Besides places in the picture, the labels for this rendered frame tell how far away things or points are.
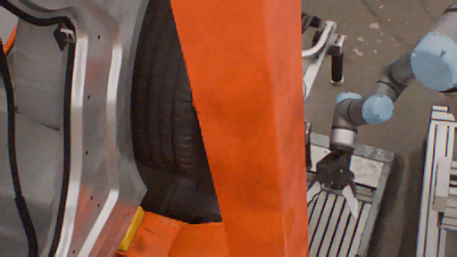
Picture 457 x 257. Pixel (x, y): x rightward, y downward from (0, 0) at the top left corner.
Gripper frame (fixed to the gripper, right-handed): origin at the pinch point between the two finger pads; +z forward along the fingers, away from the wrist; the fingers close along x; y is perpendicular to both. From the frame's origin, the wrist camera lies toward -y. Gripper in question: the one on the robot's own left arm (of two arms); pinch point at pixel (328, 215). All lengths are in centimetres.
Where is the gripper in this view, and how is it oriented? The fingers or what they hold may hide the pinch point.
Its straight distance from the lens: 199.6
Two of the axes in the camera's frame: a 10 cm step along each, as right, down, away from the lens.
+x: -8.9, -0.8, 4.6
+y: 4.2, 2.7, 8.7
